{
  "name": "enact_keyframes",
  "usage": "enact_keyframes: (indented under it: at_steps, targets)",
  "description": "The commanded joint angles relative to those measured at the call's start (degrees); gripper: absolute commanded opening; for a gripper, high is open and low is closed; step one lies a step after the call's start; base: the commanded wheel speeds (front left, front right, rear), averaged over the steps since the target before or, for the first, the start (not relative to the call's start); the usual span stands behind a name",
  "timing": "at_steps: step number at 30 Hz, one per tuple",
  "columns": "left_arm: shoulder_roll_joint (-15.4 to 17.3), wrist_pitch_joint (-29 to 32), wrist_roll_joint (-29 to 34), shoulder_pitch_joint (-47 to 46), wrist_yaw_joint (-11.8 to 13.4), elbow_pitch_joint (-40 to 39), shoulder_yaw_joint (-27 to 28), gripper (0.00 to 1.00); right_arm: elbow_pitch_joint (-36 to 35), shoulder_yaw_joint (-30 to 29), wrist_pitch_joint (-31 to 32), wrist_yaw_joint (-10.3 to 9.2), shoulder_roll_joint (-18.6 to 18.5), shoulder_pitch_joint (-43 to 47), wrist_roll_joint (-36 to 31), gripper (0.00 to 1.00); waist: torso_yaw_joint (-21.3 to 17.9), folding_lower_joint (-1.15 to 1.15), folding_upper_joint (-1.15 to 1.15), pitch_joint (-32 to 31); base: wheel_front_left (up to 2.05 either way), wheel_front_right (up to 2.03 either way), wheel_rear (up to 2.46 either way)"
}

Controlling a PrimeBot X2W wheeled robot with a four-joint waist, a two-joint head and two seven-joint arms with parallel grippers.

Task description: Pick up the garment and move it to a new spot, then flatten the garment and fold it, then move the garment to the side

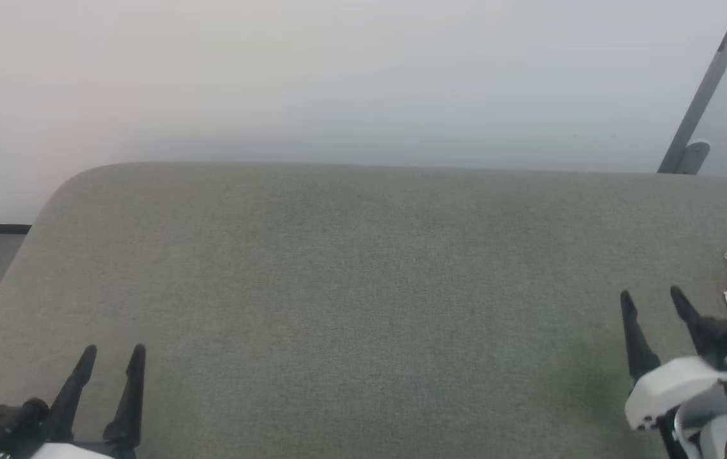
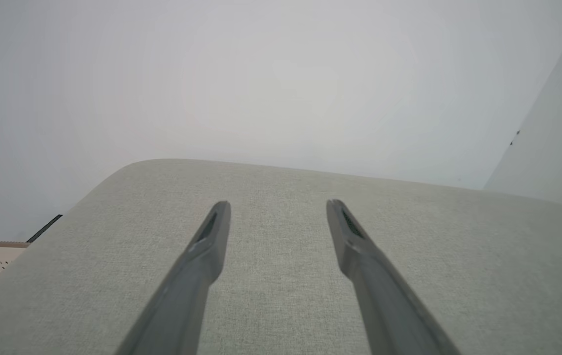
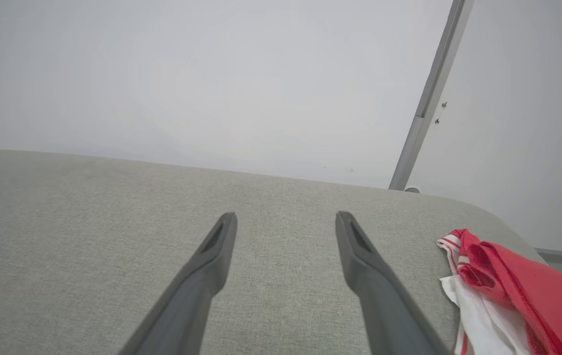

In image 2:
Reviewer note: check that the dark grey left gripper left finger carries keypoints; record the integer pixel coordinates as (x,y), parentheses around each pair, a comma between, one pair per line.
(187,296)

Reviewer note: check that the black door frame strip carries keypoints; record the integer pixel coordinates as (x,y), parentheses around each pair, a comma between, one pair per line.
(44,228)

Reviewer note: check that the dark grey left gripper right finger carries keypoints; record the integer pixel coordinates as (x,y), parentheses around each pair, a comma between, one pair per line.
(384,305)

